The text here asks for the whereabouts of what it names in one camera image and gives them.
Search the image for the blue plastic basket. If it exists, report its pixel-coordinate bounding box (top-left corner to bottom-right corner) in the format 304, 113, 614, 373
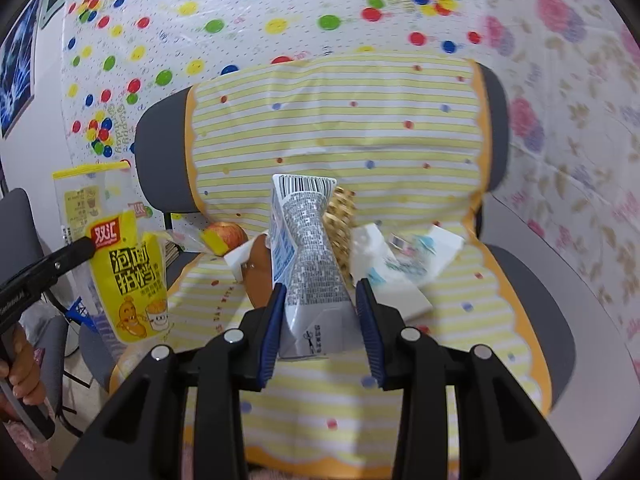
65, 296, 97, 332

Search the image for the grey office chair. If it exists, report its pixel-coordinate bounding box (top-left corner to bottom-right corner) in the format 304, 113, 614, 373
77, 60, 576, 413

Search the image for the yellow striped cloth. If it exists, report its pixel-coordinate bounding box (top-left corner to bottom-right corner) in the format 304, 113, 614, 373
107, 52, 553, 479

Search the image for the white foam block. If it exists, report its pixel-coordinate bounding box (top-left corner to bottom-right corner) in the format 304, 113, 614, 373
349, 223, 434, 322

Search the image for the small white paper piece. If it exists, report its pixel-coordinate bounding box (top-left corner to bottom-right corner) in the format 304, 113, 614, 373
223, 239, 257, 282

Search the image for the clear bag with yellow top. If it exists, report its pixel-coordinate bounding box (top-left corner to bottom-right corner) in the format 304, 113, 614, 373
52, 161, 133, 248

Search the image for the colourful dotted wall cloth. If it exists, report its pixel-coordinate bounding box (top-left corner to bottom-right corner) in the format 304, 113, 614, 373
59, 0, 490, 173

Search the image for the grey and blue milk carton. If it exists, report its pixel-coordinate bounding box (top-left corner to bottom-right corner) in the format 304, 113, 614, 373
269, 173, 362, 362

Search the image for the person's left hand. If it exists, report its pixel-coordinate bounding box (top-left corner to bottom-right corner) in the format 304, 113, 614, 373
0, 325, 46, 408

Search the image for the blue wall poster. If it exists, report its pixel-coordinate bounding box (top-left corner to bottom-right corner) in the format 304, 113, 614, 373
0, 0, 47, 140

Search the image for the pink floral wall cloth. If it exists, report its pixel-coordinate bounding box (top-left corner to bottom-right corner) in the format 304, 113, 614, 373
467, 0, 640, 358

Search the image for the dark grey side chair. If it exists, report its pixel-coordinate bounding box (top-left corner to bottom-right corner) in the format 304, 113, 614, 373
0, 187, 69, 438

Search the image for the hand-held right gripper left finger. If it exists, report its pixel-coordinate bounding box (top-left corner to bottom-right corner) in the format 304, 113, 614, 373
57, 282, 288, 480

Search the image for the yellow sausage snack packet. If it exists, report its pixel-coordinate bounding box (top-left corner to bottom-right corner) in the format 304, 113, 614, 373
89, 210, 169, 346

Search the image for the white packet with blue print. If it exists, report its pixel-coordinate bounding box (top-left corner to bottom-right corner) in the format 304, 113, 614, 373
384, 225, 464, 291

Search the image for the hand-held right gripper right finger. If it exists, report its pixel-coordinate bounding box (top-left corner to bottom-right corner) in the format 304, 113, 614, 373
355, 277, 583, 480

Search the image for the orange knitted cloth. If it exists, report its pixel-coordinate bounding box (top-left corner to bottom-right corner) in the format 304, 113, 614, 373
244, 235, 276, 309

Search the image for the red apple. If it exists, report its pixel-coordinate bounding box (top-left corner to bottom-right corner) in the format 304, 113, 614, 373
201, 221, 250, 257

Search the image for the clear plastic wrapper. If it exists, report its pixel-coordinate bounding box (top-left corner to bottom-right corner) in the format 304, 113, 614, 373
167, 224, 213, 257

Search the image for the woven bamboo basket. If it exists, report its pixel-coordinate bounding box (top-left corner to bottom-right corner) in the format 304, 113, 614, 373
322, 186, 357, 275

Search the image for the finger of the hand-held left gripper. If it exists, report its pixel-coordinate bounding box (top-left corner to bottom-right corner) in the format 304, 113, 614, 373
27, 236, 97, 288

